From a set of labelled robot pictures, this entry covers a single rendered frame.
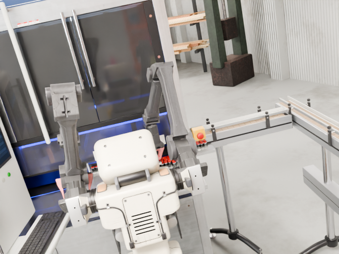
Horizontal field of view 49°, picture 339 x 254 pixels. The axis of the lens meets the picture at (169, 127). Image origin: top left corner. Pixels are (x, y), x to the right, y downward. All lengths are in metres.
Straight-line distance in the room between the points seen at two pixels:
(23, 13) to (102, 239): 1.40
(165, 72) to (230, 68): 5.23
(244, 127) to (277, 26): 4.37
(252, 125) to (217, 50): 4.41
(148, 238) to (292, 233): 1.80
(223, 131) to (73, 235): 1.14
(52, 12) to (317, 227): 2.31
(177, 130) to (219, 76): 5.54
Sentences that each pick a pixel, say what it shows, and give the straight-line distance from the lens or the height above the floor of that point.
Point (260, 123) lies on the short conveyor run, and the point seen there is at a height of 0.93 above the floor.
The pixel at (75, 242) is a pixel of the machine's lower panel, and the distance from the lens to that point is 2.51.
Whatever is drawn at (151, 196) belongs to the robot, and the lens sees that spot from 1.28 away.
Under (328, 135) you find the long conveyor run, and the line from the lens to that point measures 2.17.
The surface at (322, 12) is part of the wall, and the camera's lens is 6.11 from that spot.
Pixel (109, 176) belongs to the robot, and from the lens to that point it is 1.28.
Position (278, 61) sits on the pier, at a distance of 6.78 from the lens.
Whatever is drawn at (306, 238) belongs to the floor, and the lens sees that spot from 2.95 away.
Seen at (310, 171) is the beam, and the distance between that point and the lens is 2.63.
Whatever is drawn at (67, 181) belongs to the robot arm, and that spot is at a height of 1.25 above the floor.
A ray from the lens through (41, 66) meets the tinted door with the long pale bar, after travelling 2.12.
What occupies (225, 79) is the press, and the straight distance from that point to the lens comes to 6.89.
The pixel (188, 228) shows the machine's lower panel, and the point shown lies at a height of 0.38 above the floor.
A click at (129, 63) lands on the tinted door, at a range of 2.08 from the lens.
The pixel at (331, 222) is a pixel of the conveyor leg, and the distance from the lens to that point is 2.64.
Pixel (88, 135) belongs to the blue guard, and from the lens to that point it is 2.18.
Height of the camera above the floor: 1.82
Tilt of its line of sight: 20 degrees down
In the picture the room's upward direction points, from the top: 12 degrees counter-clockwise
